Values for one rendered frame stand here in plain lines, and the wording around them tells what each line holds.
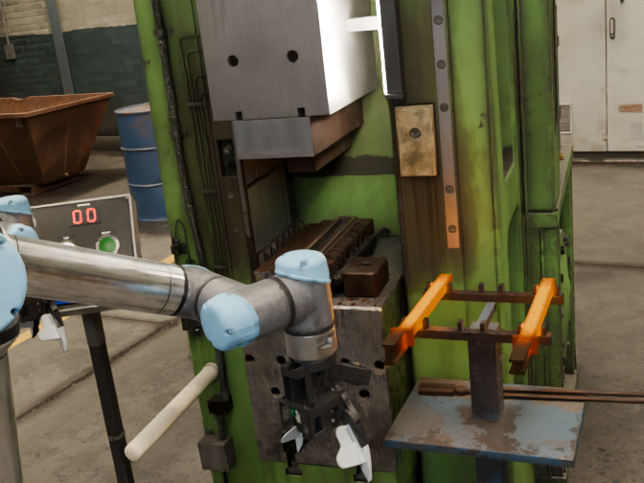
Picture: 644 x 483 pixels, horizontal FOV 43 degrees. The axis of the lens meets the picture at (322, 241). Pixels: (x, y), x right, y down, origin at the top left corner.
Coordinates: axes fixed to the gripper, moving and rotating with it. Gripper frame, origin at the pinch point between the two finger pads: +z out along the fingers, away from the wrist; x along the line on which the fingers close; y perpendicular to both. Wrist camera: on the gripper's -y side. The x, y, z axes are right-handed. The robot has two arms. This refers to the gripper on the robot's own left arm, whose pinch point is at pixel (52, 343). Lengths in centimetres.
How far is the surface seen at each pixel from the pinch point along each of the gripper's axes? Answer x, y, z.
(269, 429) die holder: 21, -43, 37
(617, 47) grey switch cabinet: -121, -557, 0
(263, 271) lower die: 20, -49, -5
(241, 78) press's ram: 21, -50, -53
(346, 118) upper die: 25, -81, -38
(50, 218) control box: -20.5, -16.2, -23.4
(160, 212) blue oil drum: -372, -281, 86
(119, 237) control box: -7.0, -26.5, -17.0
